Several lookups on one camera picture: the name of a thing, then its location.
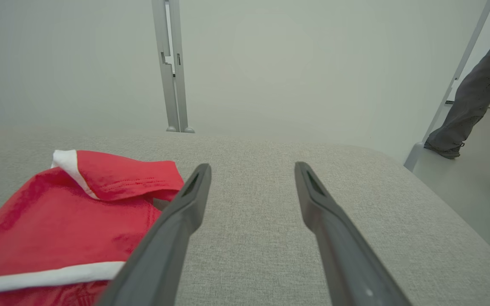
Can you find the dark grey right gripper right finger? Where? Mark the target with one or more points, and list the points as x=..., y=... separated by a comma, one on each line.
x=343, y=255

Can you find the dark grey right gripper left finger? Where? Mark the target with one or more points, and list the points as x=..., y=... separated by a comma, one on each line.
x=160, y=255

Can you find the red shorts with white stripe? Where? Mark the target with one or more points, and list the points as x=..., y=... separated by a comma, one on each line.
x=58, y=221

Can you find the dark grey shoe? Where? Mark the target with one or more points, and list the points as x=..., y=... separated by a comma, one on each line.
x=445, y=151

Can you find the person's grey trousers leg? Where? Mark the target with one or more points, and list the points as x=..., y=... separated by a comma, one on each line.
x=479, y=93

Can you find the light grey slanted partition frame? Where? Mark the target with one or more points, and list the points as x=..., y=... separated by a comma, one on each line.
x=413, y=157

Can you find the grey metal partition post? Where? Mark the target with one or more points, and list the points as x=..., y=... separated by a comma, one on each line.
x=182, y=97
x=160, y=42

